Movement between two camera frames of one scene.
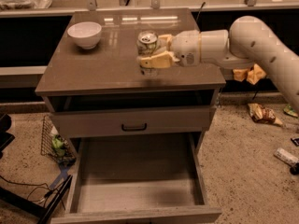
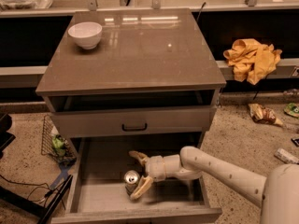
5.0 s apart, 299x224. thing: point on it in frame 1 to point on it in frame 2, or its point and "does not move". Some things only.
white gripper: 185,47 to 154,168
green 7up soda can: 146,46 to 132,178
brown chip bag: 262,114 does not move
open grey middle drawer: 135,178 does not move
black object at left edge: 6,137 does not move
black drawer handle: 133,129 does not move
